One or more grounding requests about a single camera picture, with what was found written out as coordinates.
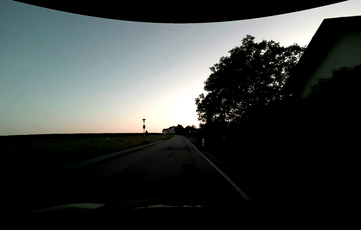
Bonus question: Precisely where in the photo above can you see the building with dark roof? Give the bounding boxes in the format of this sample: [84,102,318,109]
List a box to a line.
[285,13,361,99]

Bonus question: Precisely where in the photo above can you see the grass field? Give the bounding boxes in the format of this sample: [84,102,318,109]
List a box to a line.
[0,133,171,179]

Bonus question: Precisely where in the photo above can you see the dark asphalt road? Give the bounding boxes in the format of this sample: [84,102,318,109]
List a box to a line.
[81,135,248,205]

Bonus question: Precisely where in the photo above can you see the distant dark trees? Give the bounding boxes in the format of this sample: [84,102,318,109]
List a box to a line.
[174,124,198,138]

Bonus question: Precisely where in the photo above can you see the grey pavement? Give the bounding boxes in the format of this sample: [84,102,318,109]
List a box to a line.
[60,139,170,172]

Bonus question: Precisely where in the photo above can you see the dark hedge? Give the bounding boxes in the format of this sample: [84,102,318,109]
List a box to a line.
[200,55,361,205]

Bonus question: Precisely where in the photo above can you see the large dark tree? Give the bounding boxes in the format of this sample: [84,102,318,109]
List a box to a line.
[195,35,306,135]

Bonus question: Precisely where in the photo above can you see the car's own bonnet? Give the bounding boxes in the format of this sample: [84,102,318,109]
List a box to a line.
[24,195,206,218]

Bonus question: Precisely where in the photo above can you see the road markings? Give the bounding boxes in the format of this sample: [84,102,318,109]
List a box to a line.
[187,140,252,201]

